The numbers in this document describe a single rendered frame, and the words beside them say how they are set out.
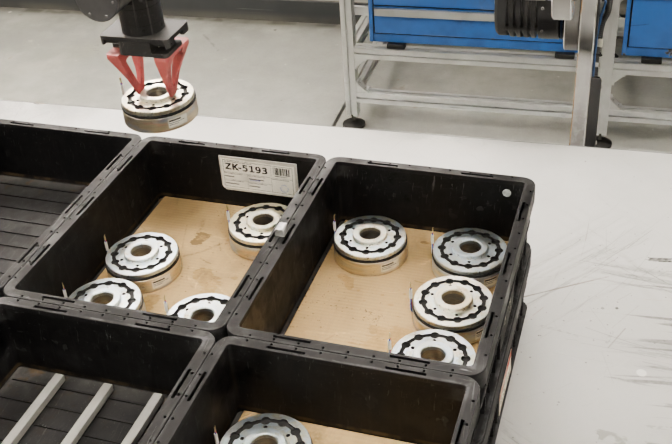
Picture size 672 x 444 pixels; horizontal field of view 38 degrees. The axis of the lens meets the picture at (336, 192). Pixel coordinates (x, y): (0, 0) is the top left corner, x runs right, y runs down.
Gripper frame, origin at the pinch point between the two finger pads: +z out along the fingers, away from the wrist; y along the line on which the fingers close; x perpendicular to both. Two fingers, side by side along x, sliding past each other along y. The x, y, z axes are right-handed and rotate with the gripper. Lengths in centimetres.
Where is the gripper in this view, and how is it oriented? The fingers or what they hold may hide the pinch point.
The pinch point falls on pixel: (156, 88)
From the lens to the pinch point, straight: 137.6
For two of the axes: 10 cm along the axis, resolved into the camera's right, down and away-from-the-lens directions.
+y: 9.5, 1.1, -3.0
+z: 0.8, 8.3, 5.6
